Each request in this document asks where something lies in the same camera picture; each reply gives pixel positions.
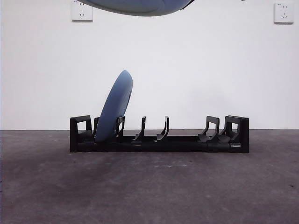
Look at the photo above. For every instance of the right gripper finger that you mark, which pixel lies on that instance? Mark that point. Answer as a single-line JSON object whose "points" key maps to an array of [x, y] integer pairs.
{"points": [[188, 5]]}

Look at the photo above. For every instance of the round green plate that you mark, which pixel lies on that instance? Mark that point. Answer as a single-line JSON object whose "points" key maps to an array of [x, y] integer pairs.
{"points": [[140, 8]]}

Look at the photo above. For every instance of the round blue plate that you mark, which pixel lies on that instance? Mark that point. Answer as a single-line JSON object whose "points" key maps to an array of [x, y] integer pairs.
{"points": [[116, 105]]}

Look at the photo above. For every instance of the black plastic plate rack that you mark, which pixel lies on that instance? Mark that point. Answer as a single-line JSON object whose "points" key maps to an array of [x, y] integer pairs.
{"points": [[187, 145]]}

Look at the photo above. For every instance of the white wall socket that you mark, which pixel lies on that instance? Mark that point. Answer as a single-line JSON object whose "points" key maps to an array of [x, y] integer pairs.
{"points": [[284, 12], [80, 15]]}

